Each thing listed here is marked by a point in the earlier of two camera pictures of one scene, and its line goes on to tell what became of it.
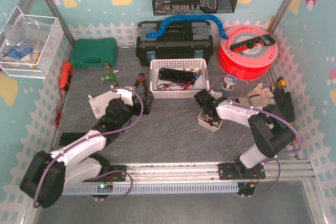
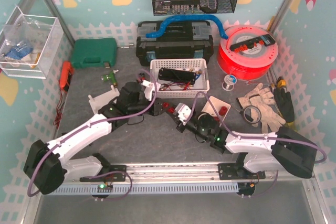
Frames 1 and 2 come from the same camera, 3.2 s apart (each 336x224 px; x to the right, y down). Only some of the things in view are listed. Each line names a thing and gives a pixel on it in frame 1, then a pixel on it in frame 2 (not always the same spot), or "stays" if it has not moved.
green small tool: (111, 77) stays
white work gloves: (260, 97) stays
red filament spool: (252, 64) stays
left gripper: (143, 102) -> (154, 107)
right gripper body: (208, 115) -> (180, 123)
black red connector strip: (266, 40) stays
